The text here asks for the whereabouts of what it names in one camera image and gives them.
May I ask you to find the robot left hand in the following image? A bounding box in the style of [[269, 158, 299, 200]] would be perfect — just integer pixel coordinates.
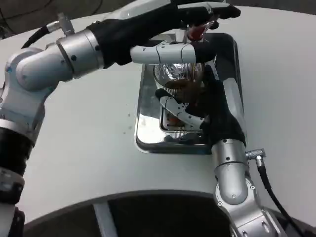
[[86, 0, 241, 69]]

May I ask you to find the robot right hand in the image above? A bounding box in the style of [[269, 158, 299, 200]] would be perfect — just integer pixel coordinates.
[[155, 61, 247, 149]]

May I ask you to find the clear ribbed glass cup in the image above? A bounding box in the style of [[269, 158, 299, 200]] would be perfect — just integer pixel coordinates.
[[153, 62, 207, 117]]

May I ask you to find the red tap handle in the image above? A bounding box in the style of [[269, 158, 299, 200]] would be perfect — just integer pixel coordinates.
[[186, 22, 211, 41]]

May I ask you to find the steel drip tray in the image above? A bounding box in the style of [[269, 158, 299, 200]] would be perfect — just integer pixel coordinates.
[[134, 31, 245, 156]]

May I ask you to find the white support bar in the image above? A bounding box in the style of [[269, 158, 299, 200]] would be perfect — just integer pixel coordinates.
[[93, 197, 119, 237]]

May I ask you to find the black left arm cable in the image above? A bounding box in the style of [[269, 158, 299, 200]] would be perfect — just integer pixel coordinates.
[[20, 24, 51, 49]]

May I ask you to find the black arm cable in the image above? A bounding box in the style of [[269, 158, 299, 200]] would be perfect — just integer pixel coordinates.
[[20, 24, 51, 49], [256, 164, 305, 237]]

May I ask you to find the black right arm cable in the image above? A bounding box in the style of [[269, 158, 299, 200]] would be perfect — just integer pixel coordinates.
[[256, 164, 305, 237]]

